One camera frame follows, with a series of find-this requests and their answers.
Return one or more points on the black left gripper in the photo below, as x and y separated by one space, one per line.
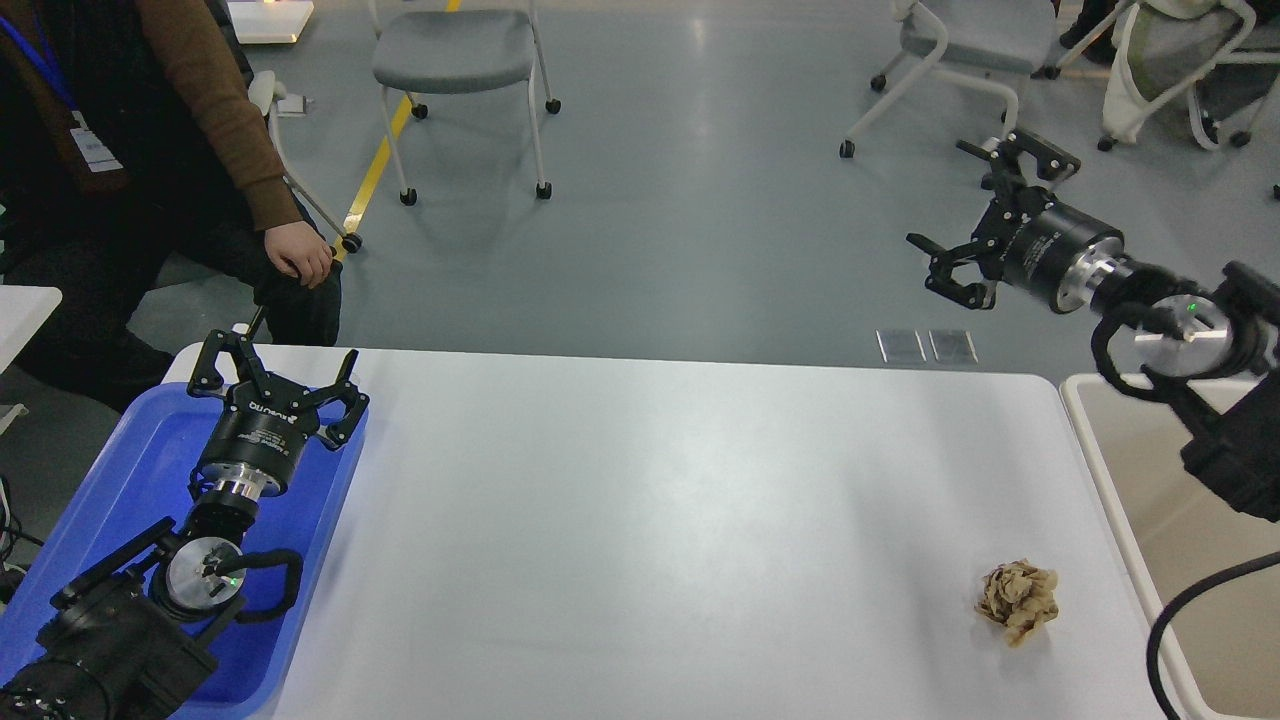
257 444

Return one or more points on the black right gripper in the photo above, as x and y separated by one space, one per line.
1055 250

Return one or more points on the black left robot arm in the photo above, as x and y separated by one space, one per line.
178 582

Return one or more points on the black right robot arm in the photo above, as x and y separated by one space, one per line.
1208 355

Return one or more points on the person's hand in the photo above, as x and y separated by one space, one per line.
297 250

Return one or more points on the right floor outlet plate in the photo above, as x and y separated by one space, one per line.
953 347

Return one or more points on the floor outlet plate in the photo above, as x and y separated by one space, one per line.
953 347
900 347

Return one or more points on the left floor outlet plate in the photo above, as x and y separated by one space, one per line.
900 347

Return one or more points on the grey chair right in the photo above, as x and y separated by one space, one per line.
991 46

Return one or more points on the grey chair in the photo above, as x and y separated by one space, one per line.
436 52
991 46

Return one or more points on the white chair far right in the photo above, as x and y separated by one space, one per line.
1220 57

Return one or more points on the white side table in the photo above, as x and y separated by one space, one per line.
23 310

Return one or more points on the seated person in brown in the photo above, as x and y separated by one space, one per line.
128 137

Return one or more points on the beige plastic bin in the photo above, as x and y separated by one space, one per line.
1219 658

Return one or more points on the crumpled brown paper ball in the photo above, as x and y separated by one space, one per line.
1020 597

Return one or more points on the white box on floor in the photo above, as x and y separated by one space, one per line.
270 22

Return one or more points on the grey chair centre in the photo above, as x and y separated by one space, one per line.
436 52

